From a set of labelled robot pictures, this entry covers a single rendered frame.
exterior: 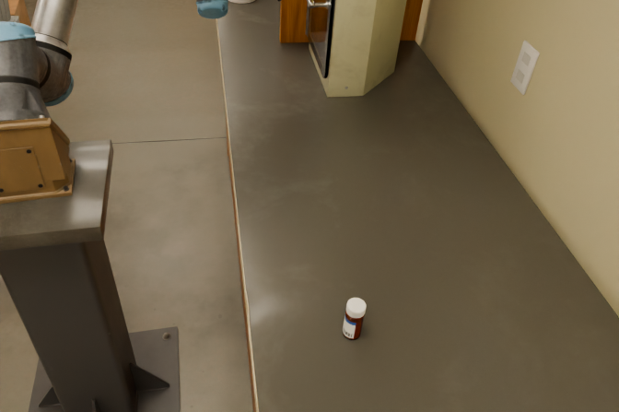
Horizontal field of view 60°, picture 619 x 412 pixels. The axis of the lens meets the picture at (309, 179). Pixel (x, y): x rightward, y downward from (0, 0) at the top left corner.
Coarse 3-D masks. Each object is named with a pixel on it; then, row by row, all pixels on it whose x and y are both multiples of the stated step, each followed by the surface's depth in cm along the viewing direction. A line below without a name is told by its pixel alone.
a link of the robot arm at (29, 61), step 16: (0, 32) 109; (16, 32) 111; (32, 32) 115; (0, 48) 109; (16, 48) 110; (32, 48) 114; (0, 64) 108; (16, 64) 109; (32, 64) 113; (48, 64) 120
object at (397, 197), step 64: (256, 0) 213; (256, 64) 172; (256, 128) 144; (320, 128) 146; (384, 128) 148; (448, 128) 150; (256, 192) 124; (320, 192) 125; (384, 192) 127; (448, 192) 128; (512, 192) 129; (256, 256) 108; (320, 256) 110; (384, 256) 111; (448, 256) 112; (512, 256) 113; (256, 320) 97; (320, 320) 98; (384, 320) 98; (448, 320) 99; (512, 320) 100; (576, 320) 101; (256, 384) 87; (320, 384) 88; (384, 384) 88; (448, 384) 89; (512, 384) 90; (576, 384) 91
